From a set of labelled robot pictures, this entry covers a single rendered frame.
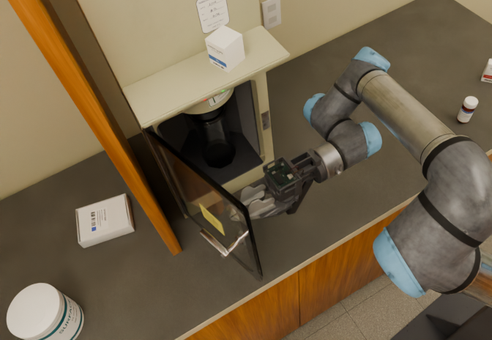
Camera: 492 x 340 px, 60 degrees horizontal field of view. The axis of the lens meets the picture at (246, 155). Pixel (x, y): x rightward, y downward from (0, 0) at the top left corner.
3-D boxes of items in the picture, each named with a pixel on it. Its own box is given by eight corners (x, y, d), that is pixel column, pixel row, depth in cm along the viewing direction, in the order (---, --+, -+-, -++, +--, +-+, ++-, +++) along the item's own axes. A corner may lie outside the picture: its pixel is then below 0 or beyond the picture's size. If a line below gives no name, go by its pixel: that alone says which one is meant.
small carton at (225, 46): (210, 62, 85) (204, 39, 80) (227, 48, 87) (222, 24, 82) (228, 73, 83) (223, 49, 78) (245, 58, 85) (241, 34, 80)
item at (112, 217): (80, 215, 135) (75, 209, 132) (129, 198, 137) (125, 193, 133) (83, 248, 128) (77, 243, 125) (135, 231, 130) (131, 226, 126)
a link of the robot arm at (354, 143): (359, 132, 102) (383, 157, 97) (321, 154, 100) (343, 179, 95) (362, 111, 96) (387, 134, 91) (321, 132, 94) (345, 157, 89)
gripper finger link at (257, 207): (229, 205, 86) (269, 184, 88) (233, 218, 91) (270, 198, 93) (236, 217, 85) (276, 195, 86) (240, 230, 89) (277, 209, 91)
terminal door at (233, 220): (187, 212, 126) (147, 127, 93) (263, 282, 111) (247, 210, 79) (185, 214, 125) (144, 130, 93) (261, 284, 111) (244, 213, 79)
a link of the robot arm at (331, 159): (322, 154, 99) (344, 180, 95) (306, 164, 98) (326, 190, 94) (323, 135, 93) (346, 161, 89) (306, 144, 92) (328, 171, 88)
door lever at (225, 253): (215, 220, 101) (214, 215, 99) (244, 245, 97) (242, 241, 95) (199, 236, 99) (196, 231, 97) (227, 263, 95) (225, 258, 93)
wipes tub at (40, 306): (32, 316, 118) (1, 300, 106) (77, 291, 121) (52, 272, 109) (43, 360, 111) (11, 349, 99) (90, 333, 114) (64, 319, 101)
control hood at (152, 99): (135, 120, 92) (119, 88, 84) (265, 58, 99) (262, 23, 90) (155, 157, 86) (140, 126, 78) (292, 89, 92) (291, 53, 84)
